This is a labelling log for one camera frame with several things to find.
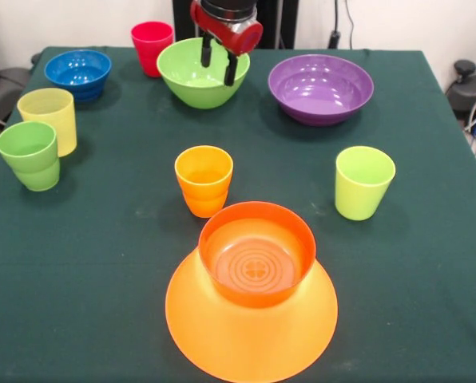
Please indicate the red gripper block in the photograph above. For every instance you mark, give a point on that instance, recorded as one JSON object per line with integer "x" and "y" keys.
{"x": 238, "y": 40}

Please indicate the light green bowl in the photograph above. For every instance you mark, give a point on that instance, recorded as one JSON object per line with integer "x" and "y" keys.
{"x": 198, "y": 93}

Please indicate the orange cup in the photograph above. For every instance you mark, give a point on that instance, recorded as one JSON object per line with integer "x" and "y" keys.
{"x": 204, "y": 195}

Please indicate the small red-orange bowl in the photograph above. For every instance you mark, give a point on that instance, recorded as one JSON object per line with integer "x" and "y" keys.
{"x": 258, "y": 267}

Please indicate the large orange bowl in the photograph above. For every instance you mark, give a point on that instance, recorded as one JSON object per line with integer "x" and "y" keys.
{"x": 250, "y": 339}

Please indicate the red cup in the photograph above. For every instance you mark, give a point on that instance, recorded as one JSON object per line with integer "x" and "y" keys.
{"x": 150, "y": 48}

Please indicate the purple bowl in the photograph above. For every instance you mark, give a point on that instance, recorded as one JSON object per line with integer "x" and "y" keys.
{"x": 322, "y": 88}

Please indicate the blue bowl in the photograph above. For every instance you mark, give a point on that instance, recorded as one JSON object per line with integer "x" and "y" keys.
{"x": 78, "y": 76}

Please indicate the yellow cup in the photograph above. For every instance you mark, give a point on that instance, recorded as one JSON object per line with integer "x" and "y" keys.
{"x": 50, "y": 115}

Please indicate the lime green cup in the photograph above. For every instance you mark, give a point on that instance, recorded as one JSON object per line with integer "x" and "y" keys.
{"x": 359, "y": 199}

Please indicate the dark green table cloth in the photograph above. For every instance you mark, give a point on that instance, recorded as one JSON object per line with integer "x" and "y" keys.
{"x": 82, "y": 299}

